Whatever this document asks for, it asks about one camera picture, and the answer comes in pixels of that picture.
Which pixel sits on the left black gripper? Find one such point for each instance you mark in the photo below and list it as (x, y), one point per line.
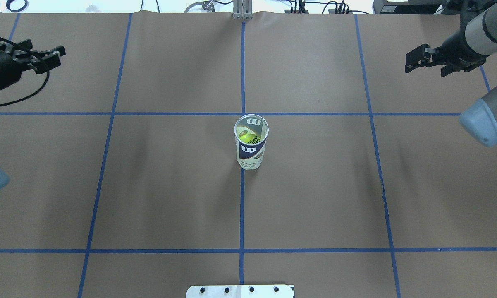
(0, 67)

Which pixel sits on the black box on desk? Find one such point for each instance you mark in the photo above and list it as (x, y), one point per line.
(418, 7)

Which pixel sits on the yellow tennis ball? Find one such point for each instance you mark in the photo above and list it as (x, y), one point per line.
(249, 137)

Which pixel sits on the blue tape roll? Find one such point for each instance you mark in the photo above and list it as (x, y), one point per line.
(16, 6)

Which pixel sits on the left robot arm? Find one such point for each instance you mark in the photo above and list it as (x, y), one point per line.
(16, 58)

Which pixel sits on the aluminium frame post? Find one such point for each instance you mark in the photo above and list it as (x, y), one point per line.
(242, 9)

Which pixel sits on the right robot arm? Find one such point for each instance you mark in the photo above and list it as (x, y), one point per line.
(478, 22)

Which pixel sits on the white pedestal base plate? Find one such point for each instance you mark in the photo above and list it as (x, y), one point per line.
(241, 291)

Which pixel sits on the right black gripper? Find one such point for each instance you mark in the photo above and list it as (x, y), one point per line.
(454, 46)

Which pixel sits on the white blue tennis ball can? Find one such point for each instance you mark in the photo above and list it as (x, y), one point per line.
(250, 156)

